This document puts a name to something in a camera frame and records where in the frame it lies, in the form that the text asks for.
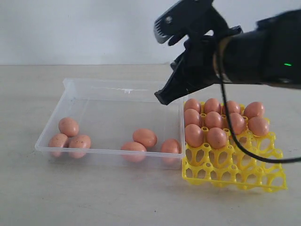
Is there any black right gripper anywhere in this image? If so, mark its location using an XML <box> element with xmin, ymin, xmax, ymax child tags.
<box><xmin>154</xmin><ymin>26</ymin><xmax>242</xmax><ymax>105</ymax></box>

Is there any clear plastic bin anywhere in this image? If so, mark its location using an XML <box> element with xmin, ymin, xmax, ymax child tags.
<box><xmin>35</xmin><ymin>78</ymin><xmax>185</xmax><ymax>169</ymax></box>

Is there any black camera cable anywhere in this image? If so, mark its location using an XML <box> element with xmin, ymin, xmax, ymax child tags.
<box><xmin>210</xmin><ymin>30</ymin><xmax>301</xmax><ymax>163</ymax></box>

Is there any brown egg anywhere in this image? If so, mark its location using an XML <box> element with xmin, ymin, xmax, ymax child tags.
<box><xmin>230</xmin><ymin>113</ymin><xmax>246</xmax><ymax>135</ymax></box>
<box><xmin>222</xmin><ymin>100</ymin><xmax>241</xmax><ymax>115</ymax></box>
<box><xmin>132</xmin><ymin>128</ymin><xmax>157</xmax><ymax>148</ymax></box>
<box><xmin>183</xmin><ymin>98</ymin><xmax>201</xmax><ymax>113</ymax></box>
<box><xmin>121</xmin><ymin>141</ymin><xmax>147</xmax><ymax>162</ymax></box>
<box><xmin>48</xmin><ymin>133</ymin><xmax>69</xmax><ymax>158</ymax></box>
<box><xmin>204</xmin><ymin>112</ymin><xmax>223</xmax><ymax>129</ymax></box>
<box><xmin>244</xmin><ymin>102</ymin><xmax>265</xmax><ymax>119</ymax></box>
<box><xmin>207</xmin><ymin>128</ymin><xmax>228</xmax><ymax>149</ymax></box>
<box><xmin>160</xmin><ymin>138</ymin><xmax>181</xmax><ymax>165</ymax></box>
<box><xmin>58</xmin><ymin>117</ymin><xmax>79</xmax><ymax>137</ymax></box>
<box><xmin>248</xmin><ymin>117</ymin><xmax>269</xmax><ymax>137</ymax></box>
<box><xmin>68</xmin><ymin>135</ymin><xmax>91</xmax><ymax>159</ymax></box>
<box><xmin>204</xmin><ymin>98</ymin><xmax>222</xmax><ymax>114</ymax></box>
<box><xmin>185</xmin><ymin>124</ymin><xmax>204</xmax><ymax>147</ymax></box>
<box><xmin>184</xmin><ymin>108</ymin><xmax>201</xmax><ymax>127</ymax></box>

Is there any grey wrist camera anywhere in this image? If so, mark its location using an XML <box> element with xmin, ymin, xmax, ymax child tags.
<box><xmin>153</xmin><ymin>0</ymin><xmax>229</xmax><ymax>46</ymax></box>

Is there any yellow plastic egg tray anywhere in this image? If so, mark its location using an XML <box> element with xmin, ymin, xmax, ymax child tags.
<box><xmin>182</xmin><ymin>101</ymin><xmax>288</xmax><ymax>193</ymax></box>

